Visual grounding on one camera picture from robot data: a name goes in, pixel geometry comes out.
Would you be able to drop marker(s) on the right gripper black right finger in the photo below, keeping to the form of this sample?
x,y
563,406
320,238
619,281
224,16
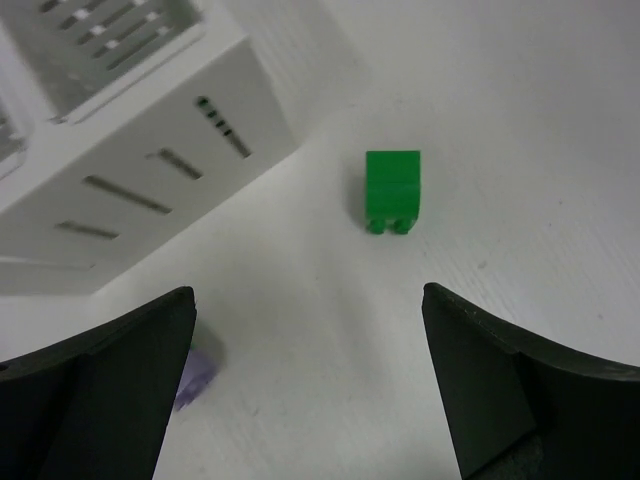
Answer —
x,y
520,406

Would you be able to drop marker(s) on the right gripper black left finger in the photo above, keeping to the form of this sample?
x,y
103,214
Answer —
x,y
97,405

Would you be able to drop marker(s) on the green lego cube top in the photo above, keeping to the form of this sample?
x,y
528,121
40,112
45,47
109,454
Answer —
x,y
392,190

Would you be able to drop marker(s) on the white two-cell container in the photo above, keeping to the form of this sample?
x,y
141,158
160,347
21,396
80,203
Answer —
x,y
122,123

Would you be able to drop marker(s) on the lilac lego block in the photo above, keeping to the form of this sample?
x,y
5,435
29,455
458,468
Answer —
x,y
199,370

